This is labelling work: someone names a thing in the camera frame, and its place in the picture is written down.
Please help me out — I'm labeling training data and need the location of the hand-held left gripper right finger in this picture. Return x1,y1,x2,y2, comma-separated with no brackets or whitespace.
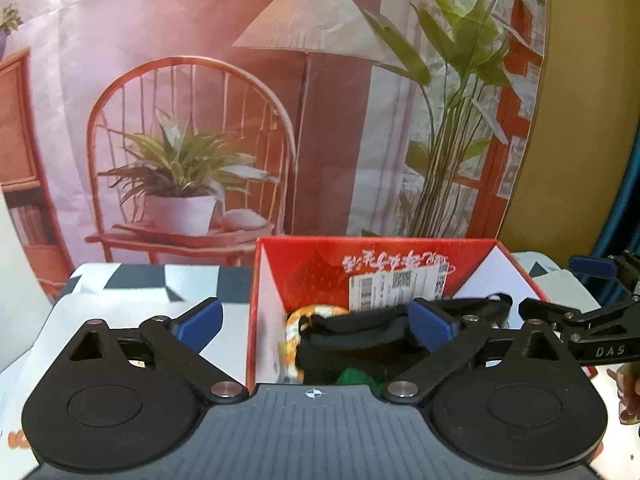
382,298,576,405

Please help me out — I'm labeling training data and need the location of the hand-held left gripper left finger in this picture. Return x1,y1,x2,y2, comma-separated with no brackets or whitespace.
67,299,250,405

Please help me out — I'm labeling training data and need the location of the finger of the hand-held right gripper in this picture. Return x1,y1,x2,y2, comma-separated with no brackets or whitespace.
519,297,591,335
569,251,640,295

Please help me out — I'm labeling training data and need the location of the black white green sock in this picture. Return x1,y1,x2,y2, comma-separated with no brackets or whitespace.
295,294,514,387

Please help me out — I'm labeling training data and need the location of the orange white soft toy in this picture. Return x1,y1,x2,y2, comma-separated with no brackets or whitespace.
282,304,349,383

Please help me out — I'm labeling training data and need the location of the red strawberry print cardboard box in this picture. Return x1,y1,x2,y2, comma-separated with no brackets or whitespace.
246,236,599,387

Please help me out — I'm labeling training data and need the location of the person's right hand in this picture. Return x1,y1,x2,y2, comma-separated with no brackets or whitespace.
612,364,640,427

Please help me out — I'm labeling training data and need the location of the white printed tablecloth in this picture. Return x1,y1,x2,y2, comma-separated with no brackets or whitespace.
0,250,640,480

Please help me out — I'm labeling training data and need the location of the yellow wooden panel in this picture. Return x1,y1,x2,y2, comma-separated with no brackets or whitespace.
497,0,640,272

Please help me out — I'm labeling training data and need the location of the white marble board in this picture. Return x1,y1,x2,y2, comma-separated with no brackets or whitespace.
0,195,51,373

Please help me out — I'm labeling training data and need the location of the printed room scene backdrop cloth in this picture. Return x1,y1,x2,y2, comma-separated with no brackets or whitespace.
0,0,549,303

